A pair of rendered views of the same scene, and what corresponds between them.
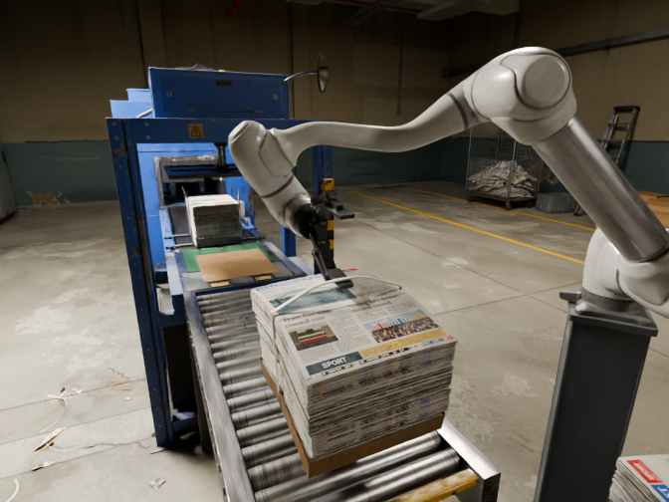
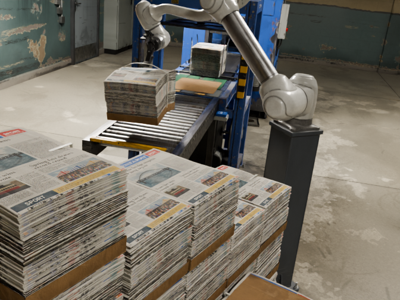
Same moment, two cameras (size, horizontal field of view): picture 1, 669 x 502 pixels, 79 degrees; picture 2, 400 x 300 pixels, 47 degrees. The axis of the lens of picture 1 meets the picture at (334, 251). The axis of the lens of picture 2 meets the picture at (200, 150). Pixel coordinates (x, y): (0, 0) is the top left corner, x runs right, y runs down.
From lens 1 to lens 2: 2.05 m
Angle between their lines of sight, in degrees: 32
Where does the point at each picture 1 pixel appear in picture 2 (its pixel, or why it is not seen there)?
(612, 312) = (284, 122)
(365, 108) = not seen: outside the picture
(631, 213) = (251, 60)
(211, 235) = (200, 68)
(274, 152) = (147, 14)
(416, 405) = (143, 108)
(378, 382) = (127, 91)
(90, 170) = not seen: hidden behind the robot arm
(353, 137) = (177, 12)
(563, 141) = (225, 24)
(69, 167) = not seen: hidden behind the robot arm
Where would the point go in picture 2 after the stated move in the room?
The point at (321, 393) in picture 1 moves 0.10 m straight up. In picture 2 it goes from (108, 86) to (108, 67)
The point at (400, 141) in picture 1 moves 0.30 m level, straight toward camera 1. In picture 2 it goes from (196, 16) to (154, 16)
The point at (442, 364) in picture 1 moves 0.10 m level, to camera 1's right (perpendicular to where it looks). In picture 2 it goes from (152, 94) to (166, 98)
